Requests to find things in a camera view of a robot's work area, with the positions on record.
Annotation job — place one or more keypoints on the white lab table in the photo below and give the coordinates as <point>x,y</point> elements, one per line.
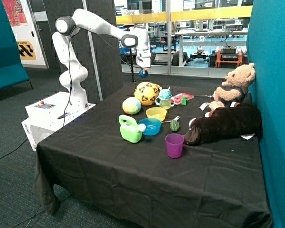
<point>198,45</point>

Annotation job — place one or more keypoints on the black tablecloth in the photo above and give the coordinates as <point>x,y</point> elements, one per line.
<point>212,185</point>

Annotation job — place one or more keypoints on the large yellow black ball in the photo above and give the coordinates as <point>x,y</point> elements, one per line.
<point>147,92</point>

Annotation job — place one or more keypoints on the small blue ball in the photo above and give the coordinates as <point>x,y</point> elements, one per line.
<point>143,74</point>

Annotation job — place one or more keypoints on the purple plastic cup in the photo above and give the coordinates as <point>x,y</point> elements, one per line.
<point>174,145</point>

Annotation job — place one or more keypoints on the green toy watering can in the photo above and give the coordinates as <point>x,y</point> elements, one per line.
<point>130,130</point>

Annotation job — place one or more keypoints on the teal sofa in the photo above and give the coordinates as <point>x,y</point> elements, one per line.
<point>12,71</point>

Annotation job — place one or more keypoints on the red wall poster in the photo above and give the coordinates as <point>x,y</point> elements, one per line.
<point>15,13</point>

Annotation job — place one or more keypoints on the green toy block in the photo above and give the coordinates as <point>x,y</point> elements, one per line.
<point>184,100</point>

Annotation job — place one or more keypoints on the pastel multicolour soft ball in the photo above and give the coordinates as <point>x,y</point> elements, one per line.
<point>131,105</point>

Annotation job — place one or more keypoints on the black tripod stand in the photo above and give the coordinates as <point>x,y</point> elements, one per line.
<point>128,27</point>

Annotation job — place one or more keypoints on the green toy vegetable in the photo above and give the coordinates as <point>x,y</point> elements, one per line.
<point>174,125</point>

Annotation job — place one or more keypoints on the teal lid sippy cup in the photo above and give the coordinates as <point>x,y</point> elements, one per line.
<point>165,99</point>

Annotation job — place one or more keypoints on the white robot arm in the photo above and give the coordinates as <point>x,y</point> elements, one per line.
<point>82,19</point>

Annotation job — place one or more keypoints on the silver spoon near bowls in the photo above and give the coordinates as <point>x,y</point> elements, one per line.
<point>174,119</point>

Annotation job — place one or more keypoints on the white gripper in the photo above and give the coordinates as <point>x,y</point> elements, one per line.
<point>143,59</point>

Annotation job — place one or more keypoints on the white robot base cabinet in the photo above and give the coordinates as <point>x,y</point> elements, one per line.
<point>49,115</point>

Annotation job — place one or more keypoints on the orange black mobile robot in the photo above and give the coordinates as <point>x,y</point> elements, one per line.
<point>228,57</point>

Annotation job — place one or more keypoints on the yellow black sign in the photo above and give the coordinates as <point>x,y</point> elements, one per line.
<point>26,50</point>

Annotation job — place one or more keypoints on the blue plastic bowl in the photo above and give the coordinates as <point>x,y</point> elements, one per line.
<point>153,126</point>

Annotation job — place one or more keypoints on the yellow plastic bowl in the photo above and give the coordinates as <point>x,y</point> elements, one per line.
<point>156,112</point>

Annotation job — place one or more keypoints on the beige teddy bear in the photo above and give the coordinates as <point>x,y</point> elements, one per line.
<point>234,89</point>

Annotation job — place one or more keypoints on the dark brown plush dog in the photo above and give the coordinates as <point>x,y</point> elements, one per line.
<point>224,122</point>

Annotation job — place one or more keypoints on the teal partition panel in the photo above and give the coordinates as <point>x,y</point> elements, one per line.
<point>266,49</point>

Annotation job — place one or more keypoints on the red pink book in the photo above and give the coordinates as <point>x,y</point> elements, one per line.
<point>177,99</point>

